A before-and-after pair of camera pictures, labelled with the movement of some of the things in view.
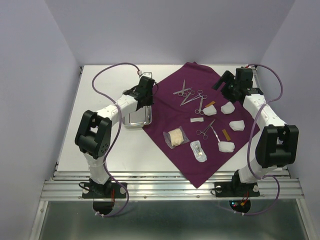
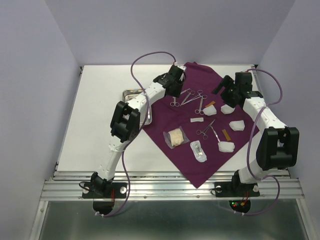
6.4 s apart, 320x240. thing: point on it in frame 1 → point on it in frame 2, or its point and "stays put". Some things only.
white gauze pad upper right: (227, 108) stays put
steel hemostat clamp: (199, 132) stays put
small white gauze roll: (200, 119) stays put
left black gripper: (150, 101) → (177, 93)
